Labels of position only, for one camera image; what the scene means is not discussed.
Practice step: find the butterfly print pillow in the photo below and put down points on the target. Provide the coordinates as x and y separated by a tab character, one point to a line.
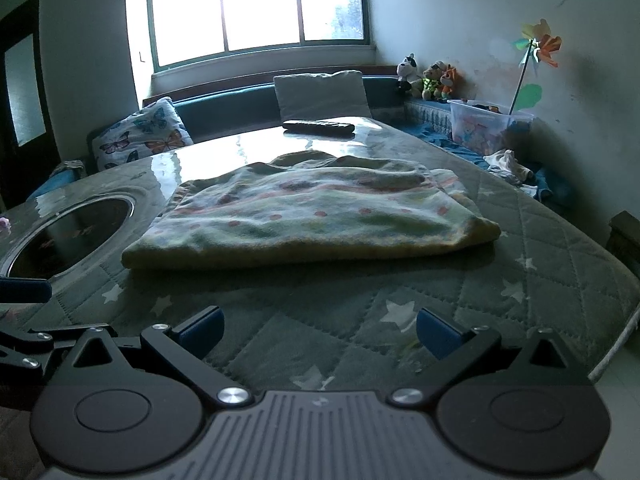
145	135

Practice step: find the plain grey pillow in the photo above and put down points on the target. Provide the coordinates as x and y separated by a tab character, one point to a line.
320	95

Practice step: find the blue cushion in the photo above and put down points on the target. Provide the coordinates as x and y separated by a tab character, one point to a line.
55	182

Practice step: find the crumpled white cloth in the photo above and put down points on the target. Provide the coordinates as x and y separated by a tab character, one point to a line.
507	162

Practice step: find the clear plastic storage box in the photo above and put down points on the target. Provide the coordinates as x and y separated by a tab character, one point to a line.
480	127

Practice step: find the black and white plush toy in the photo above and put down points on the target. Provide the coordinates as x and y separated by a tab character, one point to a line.
410	72

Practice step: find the orange plush toy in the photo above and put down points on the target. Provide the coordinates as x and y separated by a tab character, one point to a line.
451	82

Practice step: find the dark wooden chair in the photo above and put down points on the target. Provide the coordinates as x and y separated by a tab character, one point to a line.
625	235

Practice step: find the black remote control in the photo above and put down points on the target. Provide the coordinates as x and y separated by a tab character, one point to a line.
320	126

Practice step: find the colourful paper pinwheel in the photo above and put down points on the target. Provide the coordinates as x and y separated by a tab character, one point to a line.
542	45

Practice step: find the teal corner sofa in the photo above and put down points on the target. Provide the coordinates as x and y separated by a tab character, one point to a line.
225	105

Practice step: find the small pink hair clip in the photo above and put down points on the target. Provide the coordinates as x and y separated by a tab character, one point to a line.
4	225

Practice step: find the blue sofa blanket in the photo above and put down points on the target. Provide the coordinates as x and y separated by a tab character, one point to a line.
435	135

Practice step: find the plush toy with green vest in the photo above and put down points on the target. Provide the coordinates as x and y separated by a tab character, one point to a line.
433	82

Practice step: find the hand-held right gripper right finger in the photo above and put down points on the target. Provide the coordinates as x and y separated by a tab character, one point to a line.
435	332

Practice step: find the pale patterned child's garment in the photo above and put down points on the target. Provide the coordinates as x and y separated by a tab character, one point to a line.
310	210

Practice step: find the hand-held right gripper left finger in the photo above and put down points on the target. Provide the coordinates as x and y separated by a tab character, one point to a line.
202	332

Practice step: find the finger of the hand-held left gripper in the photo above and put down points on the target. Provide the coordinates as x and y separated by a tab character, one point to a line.
27	290
30	347

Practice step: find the green framed window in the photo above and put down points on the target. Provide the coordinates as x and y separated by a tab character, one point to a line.
260	5

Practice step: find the brown patterned cloth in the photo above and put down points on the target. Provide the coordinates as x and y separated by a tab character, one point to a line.
70	166

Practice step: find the dark door with glass pane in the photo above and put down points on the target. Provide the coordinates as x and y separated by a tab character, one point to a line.
42	110

